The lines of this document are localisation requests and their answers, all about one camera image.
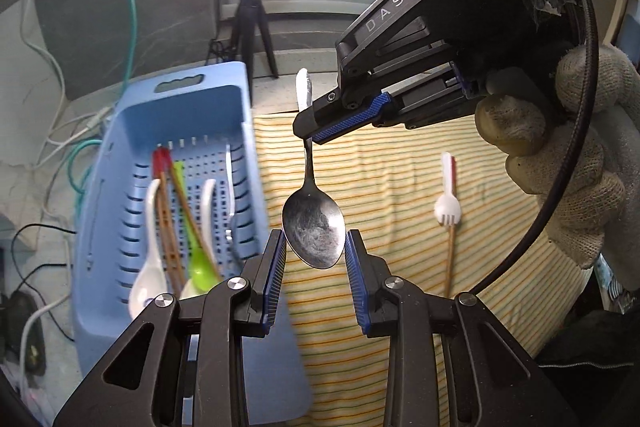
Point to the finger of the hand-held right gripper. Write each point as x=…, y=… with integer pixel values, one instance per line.
x=350, y=119

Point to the metal fork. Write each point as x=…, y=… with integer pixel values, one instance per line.
x=232, y=207

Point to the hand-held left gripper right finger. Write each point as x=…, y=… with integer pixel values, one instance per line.
x=356, y=282

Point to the white plastic fork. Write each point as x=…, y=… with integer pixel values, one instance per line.
x=445, y=209

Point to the box of small items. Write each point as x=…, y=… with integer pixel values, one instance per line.
x=612, y=287

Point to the black power adapter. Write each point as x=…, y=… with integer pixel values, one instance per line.
x=30, y=332

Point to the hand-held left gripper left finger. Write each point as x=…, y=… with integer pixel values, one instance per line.
x=272, y=282

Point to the striped cloth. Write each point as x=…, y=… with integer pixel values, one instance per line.
x=400, y=187

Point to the blue plastic basket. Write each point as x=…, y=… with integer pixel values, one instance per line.
x=125, y=132

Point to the metal spoon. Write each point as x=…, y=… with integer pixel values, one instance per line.
x=312, y=227

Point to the green plastic spoon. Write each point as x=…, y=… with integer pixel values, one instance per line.
x=202, y=269

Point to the white ceramic spoon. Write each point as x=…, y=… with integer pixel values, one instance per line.
x=147, y=272
x=209, y=207

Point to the person's right hand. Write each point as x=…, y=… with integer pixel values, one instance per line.
x=600, y=157

